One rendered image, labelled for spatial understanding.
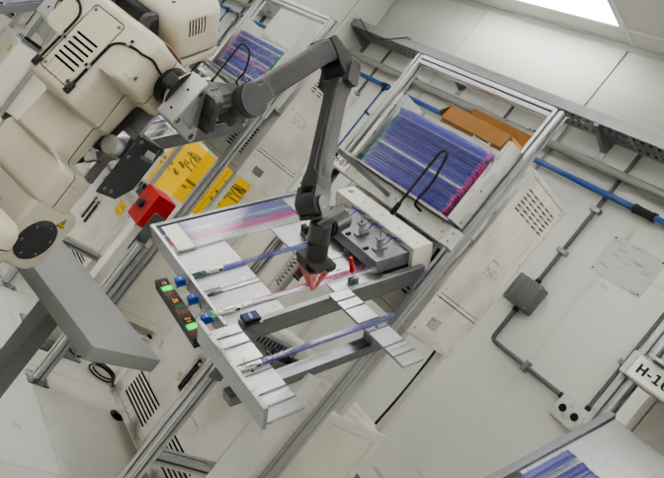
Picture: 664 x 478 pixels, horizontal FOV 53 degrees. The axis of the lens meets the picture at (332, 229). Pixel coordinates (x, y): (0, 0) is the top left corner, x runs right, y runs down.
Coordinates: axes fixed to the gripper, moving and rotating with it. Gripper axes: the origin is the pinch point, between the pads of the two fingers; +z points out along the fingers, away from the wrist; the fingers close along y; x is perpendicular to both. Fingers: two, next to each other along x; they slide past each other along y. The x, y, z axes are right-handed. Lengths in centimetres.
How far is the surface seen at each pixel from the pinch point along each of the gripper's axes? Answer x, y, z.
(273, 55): -83, 166, -5
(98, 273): 22, 117, 65
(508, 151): -80, 11, -23
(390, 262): -43.2, 16.3, 14.1
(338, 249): -37, 37, 20
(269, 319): 3.0, 14.5, 21.0
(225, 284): 5.4, 37.8, 23.3
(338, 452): -29, 8, 90
